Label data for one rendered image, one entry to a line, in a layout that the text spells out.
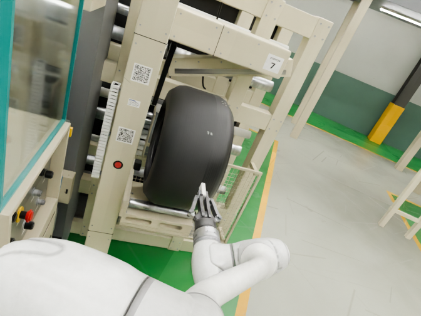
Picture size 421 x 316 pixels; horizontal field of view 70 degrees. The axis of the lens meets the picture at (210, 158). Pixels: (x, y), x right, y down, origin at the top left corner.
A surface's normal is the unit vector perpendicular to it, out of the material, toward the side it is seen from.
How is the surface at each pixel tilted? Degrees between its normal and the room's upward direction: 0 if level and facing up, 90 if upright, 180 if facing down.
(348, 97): 90
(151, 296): 8
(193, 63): 90
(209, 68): 90
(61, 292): 24
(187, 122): 43
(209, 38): 90
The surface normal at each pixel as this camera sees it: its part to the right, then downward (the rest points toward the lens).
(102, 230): 0.13, 0.50
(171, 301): 0.44, -0.89
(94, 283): 0.26, -0.79
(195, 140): 0.30, -0.05
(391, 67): -0.26, 0.36
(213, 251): -0.05, -0.82
